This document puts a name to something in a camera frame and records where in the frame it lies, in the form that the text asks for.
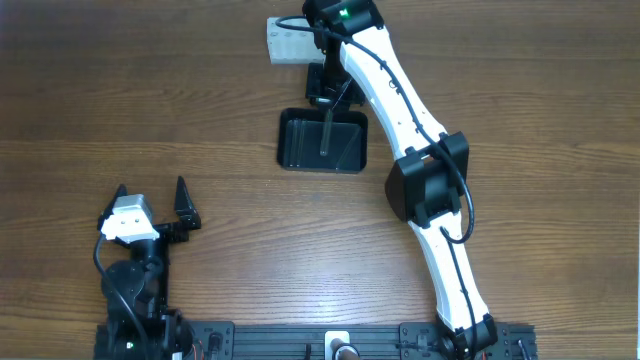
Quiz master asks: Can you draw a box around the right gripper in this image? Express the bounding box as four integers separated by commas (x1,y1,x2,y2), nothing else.
305,62,366,109

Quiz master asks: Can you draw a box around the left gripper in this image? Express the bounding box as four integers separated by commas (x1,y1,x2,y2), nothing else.
97,175,203,245

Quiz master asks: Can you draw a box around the clear test tube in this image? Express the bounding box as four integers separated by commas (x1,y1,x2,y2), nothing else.
288,118,300,168
318,107,335,158
335,125,363,169
297,118,307,168

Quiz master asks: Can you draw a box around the white test tube rack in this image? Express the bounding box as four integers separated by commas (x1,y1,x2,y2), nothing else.
266,16,326,66

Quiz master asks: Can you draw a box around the black tray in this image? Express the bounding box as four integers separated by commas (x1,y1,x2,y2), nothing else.
276,106,370,175

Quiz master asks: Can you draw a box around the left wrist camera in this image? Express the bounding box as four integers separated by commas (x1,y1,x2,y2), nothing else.
99,193,161,245

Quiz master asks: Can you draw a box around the black cable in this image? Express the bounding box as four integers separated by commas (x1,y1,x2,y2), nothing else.
273,14,476,246
92,233,151,360

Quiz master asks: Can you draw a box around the mounting rail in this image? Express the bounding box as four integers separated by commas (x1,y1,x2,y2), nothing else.
93,320,539,360

